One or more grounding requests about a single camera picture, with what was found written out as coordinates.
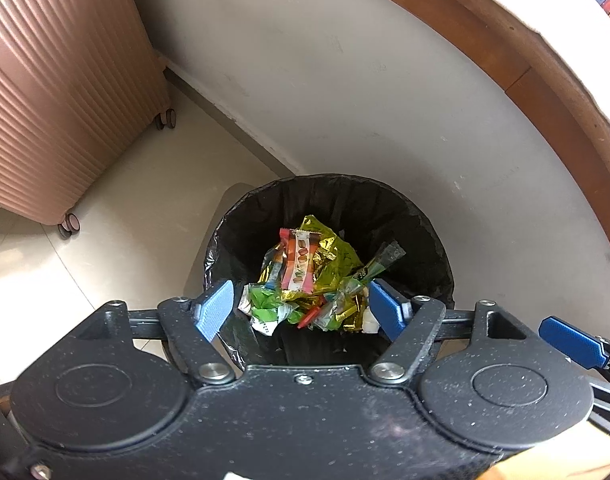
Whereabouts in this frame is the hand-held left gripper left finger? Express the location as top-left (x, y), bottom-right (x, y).
top-left (88, 280), bottom-right (236, 386)

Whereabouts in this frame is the colourful snack packet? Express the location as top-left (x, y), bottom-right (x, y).
top-left (259, 228), bottom-right (322, 293)

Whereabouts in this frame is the pile of wrappers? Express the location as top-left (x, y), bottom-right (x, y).
top-left (257, 215), bottom-right (368, 334)

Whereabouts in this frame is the black trash bin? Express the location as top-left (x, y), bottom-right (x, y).
top-left (202, 174), bottom-right (456, 367)

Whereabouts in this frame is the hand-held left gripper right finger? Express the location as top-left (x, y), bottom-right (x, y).
top-left (367, 280), bottom-right (532, 385)

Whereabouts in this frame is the pink tablecloth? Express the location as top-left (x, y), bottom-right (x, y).
top-left (445, 0), bottom-right (610, 133)

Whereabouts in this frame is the green and white wrapper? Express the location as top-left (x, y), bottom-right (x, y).
top-left (239, 282), bottom-right (292, 337)

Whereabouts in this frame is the pink ribbed suitcase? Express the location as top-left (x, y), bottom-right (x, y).
top-left (0, 0), bottom-right (178, 239)

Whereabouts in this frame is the clear green wrapper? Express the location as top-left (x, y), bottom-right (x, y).
top-left (352, 241), bottom-right (407, 283)

